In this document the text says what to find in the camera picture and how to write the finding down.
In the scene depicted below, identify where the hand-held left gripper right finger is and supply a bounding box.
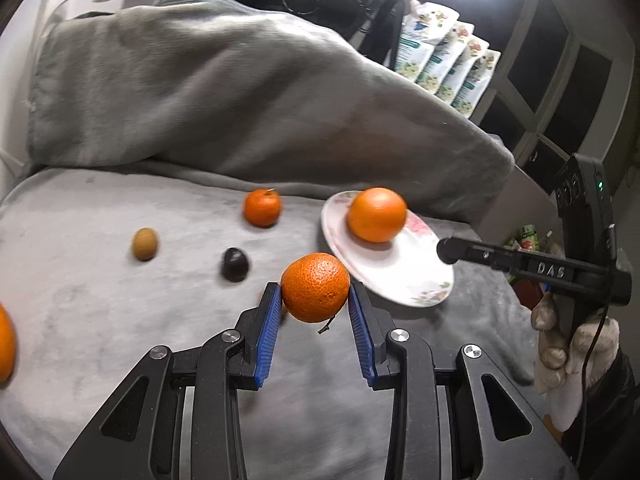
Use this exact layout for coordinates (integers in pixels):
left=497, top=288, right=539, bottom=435
left=347, top=281, right=566, bottom=480

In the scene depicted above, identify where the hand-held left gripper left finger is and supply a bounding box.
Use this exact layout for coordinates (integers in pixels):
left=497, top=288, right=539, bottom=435
left=52, top=281, right=286, bottom=480

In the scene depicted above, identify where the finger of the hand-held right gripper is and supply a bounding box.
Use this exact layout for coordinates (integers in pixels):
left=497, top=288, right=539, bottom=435
left=436, top=236, right=521, bottom=275

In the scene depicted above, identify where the bumpy-skinned mandarin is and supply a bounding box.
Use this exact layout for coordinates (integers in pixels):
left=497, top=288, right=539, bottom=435
left=280, top=252, right=351, bottom=324

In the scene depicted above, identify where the white floral plate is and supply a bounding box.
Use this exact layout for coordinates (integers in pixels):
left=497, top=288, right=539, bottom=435
left=320, top=190, right=455, bottom=308

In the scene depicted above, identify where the dark plum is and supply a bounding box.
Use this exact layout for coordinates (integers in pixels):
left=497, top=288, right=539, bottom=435
left=221, top=247, right=251, bottom=282

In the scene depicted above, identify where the large smooth orange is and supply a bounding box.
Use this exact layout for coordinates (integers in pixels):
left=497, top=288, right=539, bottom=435
left=347, top=187, right=408, bottom=244

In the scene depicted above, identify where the person's right forearm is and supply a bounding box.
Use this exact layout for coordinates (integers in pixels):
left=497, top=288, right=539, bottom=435
left=562, top=347, right=638, bottom=480

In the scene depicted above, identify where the person's right hand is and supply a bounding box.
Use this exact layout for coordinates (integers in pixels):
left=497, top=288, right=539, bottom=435
left=531, top=292, right=621, bottom=432

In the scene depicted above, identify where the green snack packet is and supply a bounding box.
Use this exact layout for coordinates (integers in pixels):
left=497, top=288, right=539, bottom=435
left=504, top=225, right=553, bottom=255

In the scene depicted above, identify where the red packet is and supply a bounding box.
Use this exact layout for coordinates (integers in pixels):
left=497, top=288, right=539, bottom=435
left=509, top=276, right=545, bottom=312

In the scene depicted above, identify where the small mandarin with stem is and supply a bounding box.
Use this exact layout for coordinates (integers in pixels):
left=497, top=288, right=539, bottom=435
left=243, top=188, right=283, bottom=228

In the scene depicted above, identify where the brown kiwi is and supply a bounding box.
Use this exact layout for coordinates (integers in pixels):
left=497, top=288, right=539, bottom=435
left=131, top=227, right=159, bottom=262

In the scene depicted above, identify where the light grey bed blanket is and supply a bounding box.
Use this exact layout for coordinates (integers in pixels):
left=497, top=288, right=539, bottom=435
left=0, top=167, right=551, bottom=480

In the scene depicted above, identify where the folded grey blanket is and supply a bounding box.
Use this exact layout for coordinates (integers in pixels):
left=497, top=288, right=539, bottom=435
left=27, top=0, right=516, bottom=223

